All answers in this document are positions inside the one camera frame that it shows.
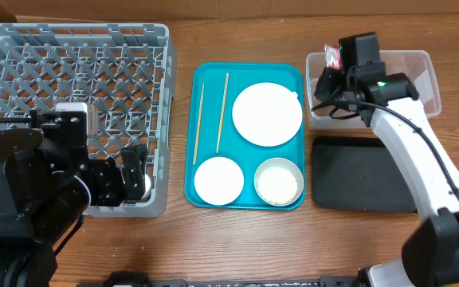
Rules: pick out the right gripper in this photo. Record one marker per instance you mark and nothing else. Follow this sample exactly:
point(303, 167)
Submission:
point(321, 88)

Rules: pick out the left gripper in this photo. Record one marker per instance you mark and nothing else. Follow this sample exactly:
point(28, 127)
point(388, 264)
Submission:
point(111, 190)

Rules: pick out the red snack wrapper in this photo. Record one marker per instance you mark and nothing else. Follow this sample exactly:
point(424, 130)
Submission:
point(332, 57)

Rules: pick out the white cup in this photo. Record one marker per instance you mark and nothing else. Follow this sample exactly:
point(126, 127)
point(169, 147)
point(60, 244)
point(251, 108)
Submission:
point(146, 187)

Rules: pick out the small white plate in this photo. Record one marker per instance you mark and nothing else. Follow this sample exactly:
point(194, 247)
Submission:
point(219, 181)

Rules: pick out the wooden chopstick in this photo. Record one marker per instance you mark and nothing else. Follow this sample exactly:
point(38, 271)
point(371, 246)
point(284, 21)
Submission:
point(200, 108)
point(222, 114)

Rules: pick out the grey bowl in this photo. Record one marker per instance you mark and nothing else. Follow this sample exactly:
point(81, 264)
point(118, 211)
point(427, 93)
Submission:
point(286, 164)

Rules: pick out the white rice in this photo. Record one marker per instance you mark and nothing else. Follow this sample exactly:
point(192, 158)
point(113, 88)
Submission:
point(277, 186)

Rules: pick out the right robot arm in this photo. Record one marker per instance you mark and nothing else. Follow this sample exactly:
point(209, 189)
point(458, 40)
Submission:
point(390, 106)

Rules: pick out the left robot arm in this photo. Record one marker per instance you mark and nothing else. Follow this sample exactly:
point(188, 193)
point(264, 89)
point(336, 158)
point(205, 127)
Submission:
point(47, 181)

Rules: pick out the black waste tray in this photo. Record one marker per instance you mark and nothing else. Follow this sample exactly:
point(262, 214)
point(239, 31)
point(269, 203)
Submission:
point(352, 173)

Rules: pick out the clear plastic bin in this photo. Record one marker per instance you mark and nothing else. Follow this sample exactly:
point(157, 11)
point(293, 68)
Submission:
point(416, 64)

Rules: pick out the grey dish rack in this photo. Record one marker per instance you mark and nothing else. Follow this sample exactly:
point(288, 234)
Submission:
point(127, 71)

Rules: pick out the large white plate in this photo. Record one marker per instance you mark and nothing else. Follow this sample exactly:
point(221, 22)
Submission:
point(267, 114)

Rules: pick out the teal serving tray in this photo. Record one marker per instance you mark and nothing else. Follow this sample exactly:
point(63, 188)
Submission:
point(247, 155)

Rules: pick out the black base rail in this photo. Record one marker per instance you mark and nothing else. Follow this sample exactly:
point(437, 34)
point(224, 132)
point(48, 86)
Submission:
point(141, 279)

